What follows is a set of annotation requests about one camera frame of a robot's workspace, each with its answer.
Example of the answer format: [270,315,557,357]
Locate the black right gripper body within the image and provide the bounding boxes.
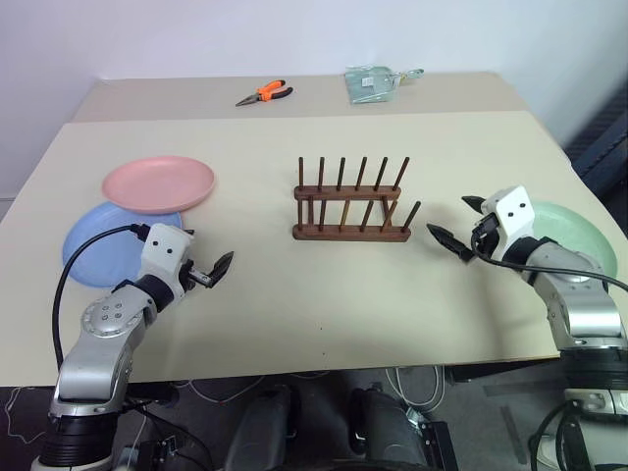
[469,210,502,261]

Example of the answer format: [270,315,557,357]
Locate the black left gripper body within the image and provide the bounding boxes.
[182,259,214,291]

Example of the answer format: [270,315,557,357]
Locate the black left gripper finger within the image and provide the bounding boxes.
[204,251,236,291]

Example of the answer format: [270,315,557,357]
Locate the green plate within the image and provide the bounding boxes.
[529,198,618,279]

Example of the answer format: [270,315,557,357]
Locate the pink plate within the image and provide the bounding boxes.
[101,155,217,215]

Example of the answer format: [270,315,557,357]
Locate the blue plate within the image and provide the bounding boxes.
[62,201,183,289]

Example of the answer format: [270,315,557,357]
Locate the wooden dish rack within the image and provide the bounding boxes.
[291,155,423,242]

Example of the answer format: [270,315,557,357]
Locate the dark blue striped furniture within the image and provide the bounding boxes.
[563,73,628,197]

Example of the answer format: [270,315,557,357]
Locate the clear plastic bag package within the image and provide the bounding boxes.
[342,66,427,105]

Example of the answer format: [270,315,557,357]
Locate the dark rounded leg shape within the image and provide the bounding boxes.
[230,387,301,471]
[347,385,423,471]

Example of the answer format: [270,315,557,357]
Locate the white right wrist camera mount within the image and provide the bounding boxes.
[483,184,536,262]

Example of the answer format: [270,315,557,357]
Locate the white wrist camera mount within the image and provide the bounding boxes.
[138,224,198,296]
[483,184,536,262]

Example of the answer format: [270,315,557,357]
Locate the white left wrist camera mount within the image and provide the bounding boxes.
[138,224,198,296]

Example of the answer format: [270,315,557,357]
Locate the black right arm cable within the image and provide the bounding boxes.
[469,230,628,290]

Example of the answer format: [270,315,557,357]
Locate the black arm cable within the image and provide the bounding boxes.
[52,223,152,372]
[469,230,628,290]

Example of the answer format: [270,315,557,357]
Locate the thin white wire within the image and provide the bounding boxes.
[188,377,256,404]

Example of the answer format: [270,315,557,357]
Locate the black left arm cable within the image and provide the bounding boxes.
[52,223,152,372]

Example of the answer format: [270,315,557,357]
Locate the black floor cable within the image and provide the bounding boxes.
[130,392,213,471]

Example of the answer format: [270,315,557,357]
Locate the white floor cable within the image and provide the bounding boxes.
[385,365,445,418]

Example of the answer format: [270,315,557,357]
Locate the orange handled pliers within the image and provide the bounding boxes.
[235,79,294,108]

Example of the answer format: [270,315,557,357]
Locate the thin white cord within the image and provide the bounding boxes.
[0,386,60,443]

